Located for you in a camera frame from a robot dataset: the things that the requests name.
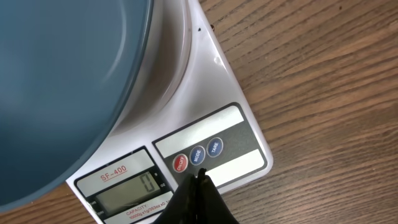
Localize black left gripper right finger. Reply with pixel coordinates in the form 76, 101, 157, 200
197, 168, 239, 224

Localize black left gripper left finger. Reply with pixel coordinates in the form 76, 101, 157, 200
153, 174, 197, 224

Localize white digital kitchen scale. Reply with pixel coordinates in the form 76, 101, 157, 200
67, 1, 273, 224

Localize blue bowl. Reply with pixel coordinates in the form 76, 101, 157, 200
1, 0, 163, 212

